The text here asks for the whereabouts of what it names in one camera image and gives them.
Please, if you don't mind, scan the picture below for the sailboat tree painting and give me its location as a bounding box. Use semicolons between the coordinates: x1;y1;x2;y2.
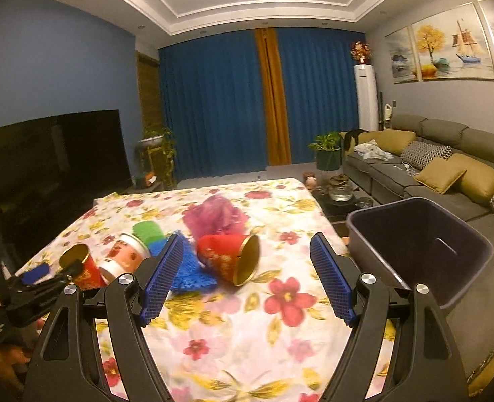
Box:
411;3;494;81

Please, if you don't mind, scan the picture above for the person's left hand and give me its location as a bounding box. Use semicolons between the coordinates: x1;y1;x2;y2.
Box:
0;345;31;392

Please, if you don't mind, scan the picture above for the blue foam net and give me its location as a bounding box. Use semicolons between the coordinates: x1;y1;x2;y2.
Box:
170;230;218;294

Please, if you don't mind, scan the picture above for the mustard cushion large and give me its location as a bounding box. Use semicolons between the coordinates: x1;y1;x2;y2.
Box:
448;153;494;205

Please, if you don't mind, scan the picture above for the black television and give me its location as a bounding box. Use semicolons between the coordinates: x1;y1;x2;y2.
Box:
0;109;131;234

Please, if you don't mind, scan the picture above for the orange curtain strip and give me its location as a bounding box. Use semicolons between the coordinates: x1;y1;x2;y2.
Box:
254;28;292;166

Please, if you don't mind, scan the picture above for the plant on wooden stand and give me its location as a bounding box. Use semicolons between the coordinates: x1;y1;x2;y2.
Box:
136;127;177;190

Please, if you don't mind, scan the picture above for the red flower decoration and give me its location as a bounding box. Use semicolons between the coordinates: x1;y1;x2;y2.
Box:
350;40;371;64

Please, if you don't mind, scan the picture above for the white standing air conditioner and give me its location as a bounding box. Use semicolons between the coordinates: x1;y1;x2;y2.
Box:
354;64;378;132

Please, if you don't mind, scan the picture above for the dark grey trash bin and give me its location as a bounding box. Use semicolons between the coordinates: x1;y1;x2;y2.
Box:
347;197;494;313

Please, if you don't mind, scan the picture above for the blue curtain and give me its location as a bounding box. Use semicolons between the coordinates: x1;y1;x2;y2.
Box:
160;27;366;180

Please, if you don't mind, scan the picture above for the white cloth on sofa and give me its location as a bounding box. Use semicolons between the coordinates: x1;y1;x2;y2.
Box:
353;139;394;161

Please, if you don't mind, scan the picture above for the red gold paper cup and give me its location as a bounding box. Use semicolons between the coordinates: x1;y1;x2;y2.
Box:
59;243;106;291

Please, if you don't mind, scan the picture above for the mustard cushion small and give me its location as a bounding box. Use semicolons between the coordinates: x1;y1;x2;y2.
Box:
414;157;466;194

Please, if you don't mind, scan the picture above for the potted green plant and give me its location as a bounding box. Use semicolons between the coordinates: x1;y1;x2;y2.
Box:
308;132;342;172

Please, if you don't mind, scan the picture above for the purple pink plastic bag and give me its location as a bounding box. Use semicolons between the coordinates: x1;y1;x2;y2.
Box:
182;194;249;241

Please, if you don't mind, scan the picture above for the grey sectional sofa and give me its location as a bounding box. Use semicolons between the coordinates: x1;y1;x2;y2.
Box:
343;114;494;397

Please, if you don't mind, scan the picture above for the glass teapot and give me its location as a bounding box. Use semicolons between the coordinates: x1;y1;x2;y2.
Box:
328;174;353;202

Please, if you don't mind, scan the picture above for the mustard cushion far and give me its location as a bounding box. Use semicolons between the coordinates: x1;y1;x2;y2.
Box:
359;129;416;156

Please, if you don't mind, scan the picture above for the white orange paper cup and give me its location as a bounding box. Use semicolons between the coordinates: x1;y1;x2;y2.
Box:
99;233;151;284

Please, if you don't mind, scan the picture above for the patterned pillow far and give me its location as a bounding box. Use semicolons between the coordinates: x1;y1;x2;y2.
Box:
400;141;453;171

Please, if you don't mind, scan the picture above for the left landscape painting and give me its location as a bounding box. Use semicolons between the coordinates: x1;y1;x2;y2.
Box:
386;26;419;84

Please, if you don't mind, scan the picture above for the floral tablecloth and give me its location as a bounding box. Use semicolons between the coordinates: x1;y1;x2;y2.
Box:
30;178;350;401

